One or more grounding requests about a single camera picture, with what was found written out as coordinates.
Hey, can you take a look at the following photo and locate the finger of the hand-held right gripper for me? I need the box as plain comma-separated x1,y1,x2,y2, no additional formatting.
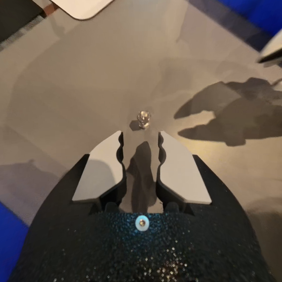
257,30,282,64

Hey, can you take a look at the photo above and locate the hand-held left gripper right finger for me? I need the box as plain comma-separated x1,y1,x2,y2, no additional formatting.
155,131,212,213

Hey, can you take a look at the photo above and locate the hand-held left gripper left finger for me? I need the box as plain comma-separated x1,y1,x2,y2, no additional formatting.
72,130,127,211

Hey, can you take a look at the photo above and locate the silver bolt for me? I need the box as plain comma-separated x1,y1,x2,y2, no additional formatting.
137,111,151,130

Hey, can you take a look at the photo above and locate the large blue box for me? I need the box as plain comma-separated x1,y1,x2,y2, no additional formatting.
0,201,29,282

